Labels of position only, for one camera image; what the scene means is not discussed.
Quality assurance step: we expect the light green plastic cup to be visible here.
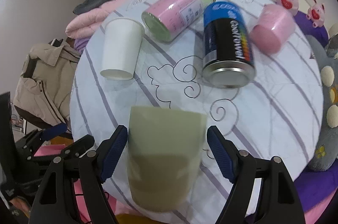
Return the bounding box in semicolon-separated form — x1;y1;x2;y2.
127;106;207;212

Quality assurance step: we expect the white paper cup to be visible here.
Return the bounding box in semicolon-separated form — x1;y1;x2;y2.
100;17;145;81

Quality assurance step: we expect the small pink plastic cup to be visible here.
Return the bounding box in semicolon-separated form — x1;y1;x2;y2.
249;4;296;55

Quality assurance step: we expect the purple blanket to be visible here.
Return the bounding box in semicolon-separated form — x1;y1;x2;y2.
294;11;337;211

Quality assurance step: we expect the beige jacket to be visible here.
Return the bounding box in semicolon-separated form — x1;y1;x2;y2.
13;44;81;133

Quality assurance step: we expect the grey plush toy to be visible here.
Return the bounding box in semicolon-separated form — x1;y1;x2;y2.
307;35;337;171

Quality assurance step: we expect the white purple striped quilt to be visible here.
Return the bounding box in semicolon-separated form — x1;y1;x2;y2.
70;0;323;223

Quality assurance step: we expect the pink green cylindrical canister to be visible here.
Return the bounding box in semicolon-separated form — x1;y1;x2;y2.
142;0;215;42

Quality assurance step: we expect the blue black metal can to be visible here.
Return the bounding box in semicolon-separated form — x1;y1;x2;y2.
203;1;256;88

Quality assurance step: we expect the triangle pattern cushion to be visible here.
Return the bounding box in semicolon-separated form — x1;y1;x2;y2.
328;23;338;41

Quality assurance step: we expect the right pink pig plush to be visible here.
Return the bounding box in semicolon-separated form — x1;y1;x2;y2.
306;0;325;28

